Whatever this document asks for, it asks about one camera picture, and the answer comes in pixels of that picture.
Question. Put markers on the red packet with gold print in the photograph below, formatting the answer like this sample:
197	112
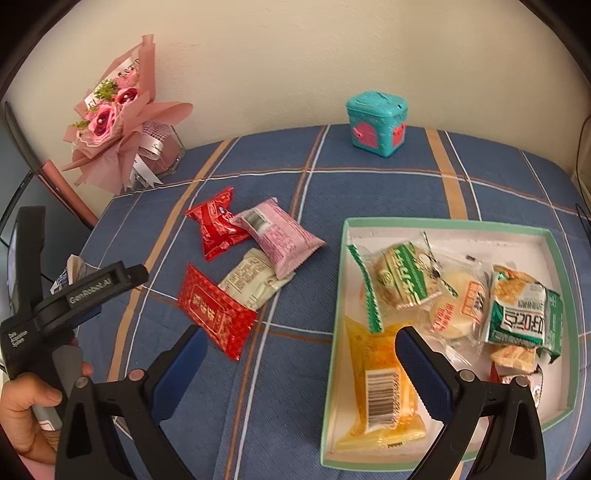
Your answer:
217	314

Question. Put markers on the clear packet with white pastry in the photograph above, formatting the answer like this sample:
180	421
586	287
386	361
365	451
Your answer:
452	314

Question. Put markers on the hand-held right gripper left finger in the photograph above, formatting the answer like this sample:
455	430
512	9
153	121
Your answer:
178	369

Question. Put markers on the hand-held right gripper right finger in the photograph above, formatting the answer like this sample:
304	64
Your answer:
425	369

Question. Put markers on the pink flower bouquet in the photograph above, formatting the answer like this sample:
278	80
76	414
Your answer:
115	115

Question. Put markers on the glass vase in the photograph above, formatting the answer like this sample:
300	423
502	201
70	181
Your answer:
166	152

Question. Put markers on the green and white cracker packet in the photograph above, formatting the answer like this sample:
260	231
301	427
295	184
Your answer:
517	318

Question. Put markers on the small orange patterned packet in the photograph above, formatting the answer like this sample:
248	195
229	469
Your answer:
512	357

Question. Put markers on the pink snack packet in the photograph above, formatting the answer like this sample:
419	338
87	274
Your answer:
281	235

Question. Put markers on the white crumpled wrapper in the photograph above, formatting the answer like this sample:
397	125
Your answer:
76	270

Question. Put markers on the red and white biscuit packet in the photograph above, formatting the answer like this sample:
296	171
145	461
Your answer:
539	392

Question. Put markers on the dark green snack packet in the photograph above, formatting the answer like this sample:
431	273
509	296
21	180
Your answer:
555	323

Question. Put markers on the cream printed snack packet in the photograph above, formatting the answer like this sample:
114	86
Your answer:
251	279

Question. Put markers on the person's left hand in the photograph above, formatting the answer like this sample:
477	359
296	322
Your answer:
23	415

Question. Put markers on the blue plaid tablecloth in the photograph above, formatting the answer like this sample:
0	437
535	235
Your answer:
277	392

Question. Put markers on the red twist-end snack packet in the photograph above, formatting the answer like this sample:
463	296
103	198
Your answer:
217	224

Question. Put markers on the white tray with green rim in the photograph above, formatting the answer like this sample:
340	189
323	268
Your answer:
392	235

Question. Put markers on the teal box with pink clasps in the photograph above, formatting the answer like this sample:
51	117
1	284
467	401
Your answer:
376	124

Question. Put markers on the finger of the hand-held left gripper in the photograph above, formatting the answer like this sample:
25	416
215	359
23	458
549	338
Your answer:
90	314
106	286

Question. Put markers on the green striped clear packet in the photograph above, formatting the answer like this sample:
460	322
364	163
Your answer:
401	277

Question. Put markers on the yellow snack packet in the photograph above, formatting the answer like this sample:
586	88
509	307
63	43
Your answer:
369	369

